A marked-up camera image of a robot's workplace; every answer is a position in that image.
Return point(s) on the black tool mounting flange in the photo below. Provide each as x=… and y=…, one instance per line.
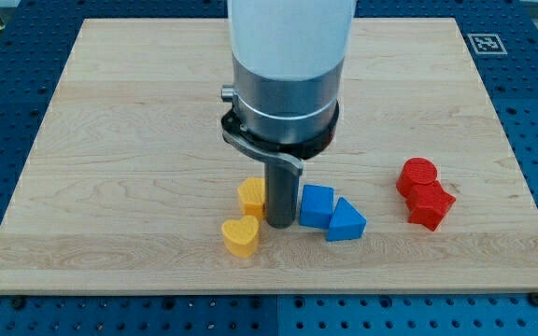
x=289, y=157

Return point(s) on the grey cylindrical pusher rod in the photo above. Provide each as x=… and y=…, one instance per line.
x=282, y=181

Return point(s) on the yellow hexagon block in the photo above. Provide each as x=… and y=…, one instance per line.
x=251, y=197

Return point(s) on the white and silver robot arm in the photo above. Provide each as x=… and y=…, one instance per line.
x=288, y=58

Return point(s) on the yellow heart block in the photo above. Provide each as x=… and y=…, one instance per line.
x=241, y=236

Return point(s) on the blue cube block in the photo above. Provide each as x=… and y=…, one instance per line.
x=316, y=206

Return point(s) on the blue triangle block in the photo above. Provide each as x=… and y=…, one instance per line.
x=347, y=223

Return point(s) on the red cylinder block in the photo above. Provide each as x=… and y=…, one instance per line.
x=415, y=171

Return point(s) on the red star block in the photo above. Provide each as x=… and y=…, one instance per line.
x=428, y=205

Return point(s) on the light wooden board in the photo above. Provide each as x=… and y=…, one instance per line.
x=129, y=180

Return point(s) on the white fiducial marker tag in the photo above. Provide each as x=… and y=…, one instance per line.
x=487, y=44

